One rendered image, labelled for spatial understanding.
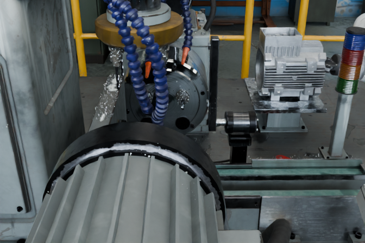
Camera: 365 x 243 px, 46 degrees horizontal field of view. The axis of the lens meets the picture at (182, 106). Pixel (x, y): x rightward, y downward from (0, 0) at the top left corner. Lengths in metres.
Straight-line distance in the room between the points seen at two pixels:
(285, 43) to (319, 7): 4.32
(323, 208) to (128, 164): 0.76
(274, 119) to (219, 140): 0.21
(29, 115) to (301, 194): 0.64
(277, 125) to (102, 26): 0.89
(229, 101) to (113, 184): 1.41
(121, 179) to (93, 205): 0.03
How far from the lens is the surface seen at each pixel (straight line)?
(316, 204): 1.08
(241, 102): 1.76
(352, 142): 1.57
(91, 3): 4.23
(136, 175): 0.37
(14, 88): 0.81
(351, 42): 1.30
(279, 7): 6.17
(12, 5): 0.76
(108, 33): 0.84
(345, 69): 1.33
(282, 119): 1.57
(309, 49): 1.50
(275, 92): 1.46
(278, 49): 1.45
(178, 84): 1.18
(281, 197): 1.04
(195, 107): 1.21
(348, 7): 6.40
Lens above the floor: 1.57
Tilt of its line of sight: 27 degrees down
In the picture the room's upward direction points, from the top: straight up
